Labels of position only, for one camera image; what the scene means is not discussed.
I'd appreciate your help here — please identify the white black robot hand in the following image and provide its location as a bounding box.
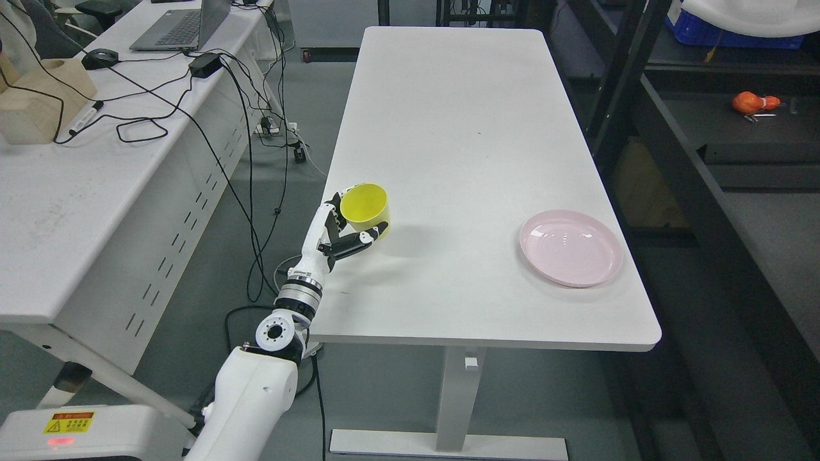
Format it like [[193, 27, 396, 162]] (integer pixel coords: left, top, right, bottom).
[[287, 187, 390, 289]]

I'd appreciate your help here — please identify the yellow plastic cup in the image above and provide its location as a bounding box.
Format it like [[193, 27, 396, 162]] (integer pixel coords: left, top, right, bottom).
[[340, 183, 391, 231]]

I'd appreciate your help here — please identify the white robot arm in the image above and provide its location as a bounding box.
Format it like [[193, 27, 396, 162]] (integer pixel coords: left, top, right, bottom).
[[185, 271, 324, 460]]

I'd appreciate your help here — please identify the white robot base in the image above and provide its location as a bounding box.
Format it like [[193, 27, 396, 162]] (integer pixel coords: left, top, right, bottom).
[[1, 405, 193, 460]]

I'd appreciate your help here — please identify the black metal shelf left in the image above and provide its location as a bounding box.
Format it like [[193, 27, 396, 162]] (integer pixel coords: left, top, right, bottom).
[[548, 1, 818, 460]]

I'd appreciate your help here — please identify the orange toy on shelf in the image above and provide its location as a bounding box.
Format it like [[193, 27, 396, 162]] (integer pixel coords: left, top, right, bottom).
[[730, 91, 782, 123]]

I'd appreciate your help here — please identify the white power strip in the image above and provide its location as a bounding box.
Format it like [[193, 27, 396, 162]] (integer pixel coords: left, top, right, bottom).
[[252, 117, 299, 138]]

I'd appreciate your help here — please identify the white standing desk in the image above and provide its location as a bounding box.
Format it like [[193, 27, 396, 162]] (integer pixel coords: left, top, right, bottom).
[[311, 26, 661, 460]]

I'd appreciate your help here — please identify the black power adapter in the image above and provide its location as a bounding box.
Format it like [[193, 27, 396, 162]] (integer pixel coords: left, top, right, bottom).
[[188, 53, 222, 79]]

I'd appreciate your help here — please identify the white side desk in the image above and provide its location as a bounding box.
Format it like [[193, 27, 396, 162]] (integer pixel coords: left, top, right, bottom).
[[2, 1, 277, 427]]

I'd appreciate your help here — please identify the pink plastic plate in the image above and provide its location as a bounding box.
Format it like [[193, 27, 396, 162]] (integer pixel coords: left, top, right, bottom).
[[518, 209, 624, 288]]

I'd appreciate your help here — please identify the grey laptop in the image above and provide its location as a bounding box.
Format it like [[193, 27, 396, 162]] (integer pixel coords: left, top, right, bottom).
[[129, 1, 231, 52]]

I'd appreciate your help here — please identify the black white marker pen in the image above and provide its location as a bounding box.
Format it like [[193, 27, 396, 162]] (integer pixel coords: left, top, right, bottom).
[[68, 101, 104, 136]]

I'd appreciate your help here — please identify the black computer mouse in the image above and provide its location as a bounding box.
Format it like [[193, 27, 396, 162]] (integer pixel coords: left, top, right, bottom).
[[80, 49, 120, 70]]

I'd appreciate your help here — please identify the wooden block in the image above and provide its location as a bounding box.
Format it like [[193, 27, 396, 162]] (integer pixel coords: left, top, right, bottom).
[[1, 58, 97, 144]]

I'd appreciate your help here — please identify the black looped cable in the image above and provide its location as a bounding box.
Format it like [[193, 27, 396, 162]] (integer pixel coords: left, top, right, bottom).
[[54, 51, 199, 144]]

